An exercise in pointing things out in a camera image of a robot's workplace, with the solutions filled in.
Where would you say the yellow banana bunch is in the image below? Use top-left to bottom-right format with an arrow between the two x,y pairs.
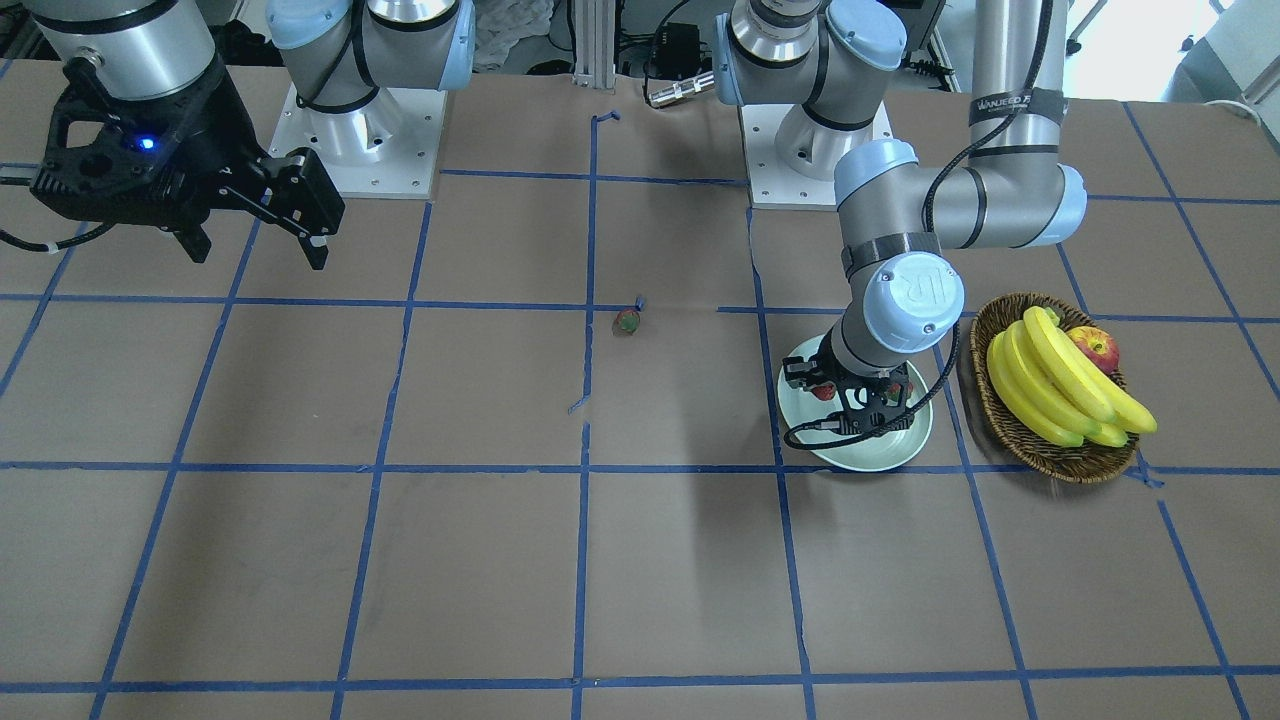
986,306 -> 1158,448

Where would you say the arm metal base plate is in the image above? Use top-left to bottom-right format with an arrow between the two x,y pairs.
269,86 -> 451,200
740,104 -> 893,211

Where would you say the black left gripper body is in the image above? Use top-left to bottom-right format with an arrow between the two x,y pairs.
782,334 -> 927,441

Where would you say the brown wicker basket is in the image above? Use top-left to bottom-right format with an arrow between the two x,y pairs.
960,292 -> 1140,486

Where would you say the black power adapter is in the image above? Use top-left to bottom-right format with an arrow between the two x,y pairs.
648,23 -> 701,79

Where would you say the red apple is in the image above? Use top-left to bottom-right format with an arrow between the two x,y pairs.
1066,325 -> 1120,375

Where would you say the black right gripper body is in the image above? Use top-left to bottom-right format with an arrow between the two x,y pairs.
29,56 -> 346,238

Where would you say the aluminium frame post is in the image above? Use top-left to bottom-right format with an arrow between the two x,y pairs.
567,0 -> 618,94

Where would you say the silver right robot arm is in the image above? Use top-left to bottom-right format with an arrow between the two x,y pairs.
3,1 -> 476,270

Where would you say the light green plate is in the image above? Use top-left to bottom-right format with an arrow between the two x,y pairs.
776,334 -> 933,471

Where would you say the silver cylindrical connector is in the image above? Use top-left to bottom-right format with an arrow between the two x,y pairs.
643,70 -> 716,110

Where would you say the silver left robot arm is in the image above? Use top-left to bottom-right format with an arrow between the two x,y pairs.
713,1 -> 1087,450

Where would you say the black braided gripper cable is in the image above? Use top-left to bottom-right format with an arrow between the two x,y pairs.
782,320 -> 963,451

